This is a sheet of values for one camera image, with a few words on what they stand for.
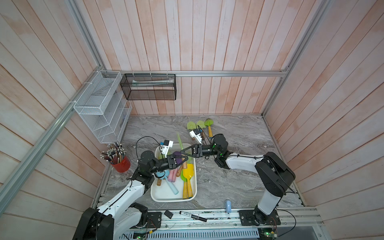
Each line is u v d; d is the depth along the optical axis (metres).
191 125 1.13
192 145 0.71
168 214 0.75
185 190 0.81
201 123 1.14
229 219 0.75
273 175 0.47
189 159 0.76
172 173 0.86
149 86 1.04
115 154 0.78
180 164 0.68
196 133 0.73
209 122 1.14
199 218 0.74
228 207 0.76
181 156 0.71
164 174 0.67
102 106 0.67
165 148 0.71
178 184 0.84
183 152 0.72
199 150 0.68
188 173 0.88
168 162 0.65
